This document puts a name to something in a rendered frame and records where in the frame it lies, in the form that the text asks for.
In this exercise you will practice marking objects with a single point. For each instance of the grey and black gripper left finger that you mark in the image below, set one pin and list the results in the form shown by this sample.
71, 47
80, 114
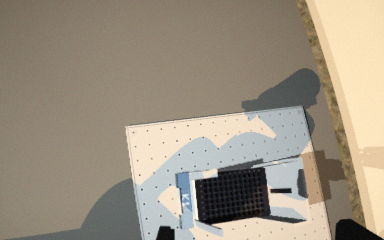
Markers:
165, 233

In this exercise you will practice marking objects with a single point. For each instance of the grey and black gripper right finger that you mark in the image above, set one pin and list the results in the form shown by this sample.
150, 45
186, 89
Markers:
347, 229

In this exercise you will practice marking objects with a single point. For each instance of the black well plate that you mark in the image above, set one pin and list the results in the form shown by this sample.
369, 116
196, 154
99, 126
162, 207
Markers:
221, 211

